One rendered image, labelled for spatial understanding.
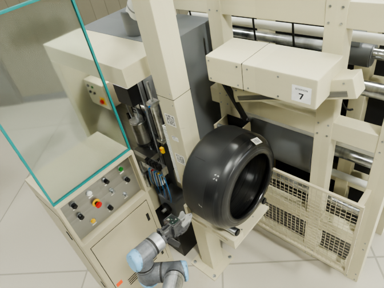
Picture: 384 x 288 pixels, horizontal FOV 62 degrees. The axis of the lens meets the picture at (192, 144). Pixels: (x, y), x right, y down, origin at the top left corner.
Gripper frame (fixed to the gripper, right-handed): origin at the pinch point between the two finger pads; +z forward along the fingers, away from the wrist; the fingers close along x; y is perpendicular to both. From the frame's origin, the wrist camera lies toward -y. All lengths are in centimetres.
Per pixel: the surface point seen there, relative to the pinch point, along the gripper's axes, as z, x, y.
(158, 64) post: 20, 32, 66
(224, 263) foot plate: 51, 22, -115
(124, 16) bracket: 45, 87, 77
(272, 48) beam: 65, -3, 66
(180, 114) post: 26, 26, 38
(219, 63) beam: 47, 16, 61
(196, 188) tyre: 9.9, 3.3, 9.5
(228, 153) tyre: 25.8, -5.2, 26.0
